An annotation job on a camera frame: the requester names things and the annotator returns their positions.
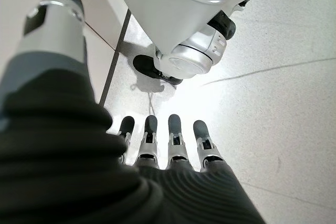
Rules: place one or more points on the black robot right foot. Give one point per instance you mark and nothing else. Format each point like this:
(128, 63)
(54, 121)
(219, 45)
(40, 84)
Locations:
(227, 28)

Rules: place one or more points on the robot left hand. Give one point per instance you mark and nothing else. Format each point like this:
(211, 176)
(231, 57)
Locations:
(52, 142)

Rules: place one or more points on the black robot foot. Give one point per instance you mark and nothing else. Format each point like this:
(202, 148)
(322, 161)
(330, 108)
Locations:
(143, 64)
(227, 28)

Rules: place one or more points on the black robot left foot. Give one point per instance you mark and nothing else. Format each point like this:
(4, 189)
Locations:
(143, 64)

